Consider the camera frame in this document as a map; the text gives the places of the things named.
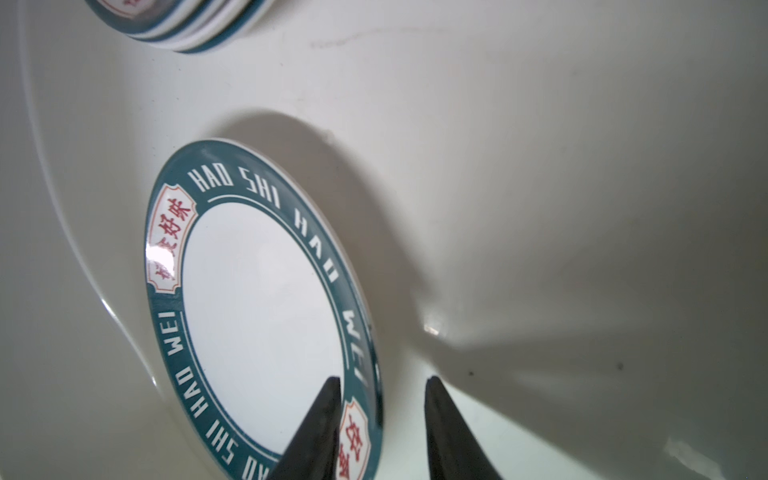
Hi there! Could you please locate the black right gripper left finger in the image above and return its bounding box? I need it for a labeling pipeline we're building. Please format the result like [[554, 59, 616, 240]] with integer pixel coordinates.
[[268, 376, 342, 480]]

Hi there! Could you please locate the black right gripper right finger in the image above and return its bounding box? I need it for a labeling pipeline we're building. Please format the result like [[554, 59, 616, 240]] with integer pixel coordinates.
[[424, 376, 501, 480]]

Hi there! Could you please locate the green rim plate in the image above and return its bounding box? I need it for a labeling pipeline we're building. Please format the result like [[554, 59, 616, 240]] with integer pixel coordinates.
[[144, 139, 383, 479], [147, 0, 263, 52], [86, 0, 195, 38]]

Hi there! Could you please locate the green red ring plate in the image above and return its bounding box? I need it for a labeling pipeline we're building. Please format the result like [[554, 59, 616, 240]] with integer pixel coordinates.
[[178, 0, 275, 55]]

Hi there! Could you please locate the white plastic bin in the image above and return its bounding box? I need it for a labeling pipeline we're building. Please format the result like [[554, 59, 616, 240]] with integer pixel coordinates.
[[1, 1, 767, 479]]

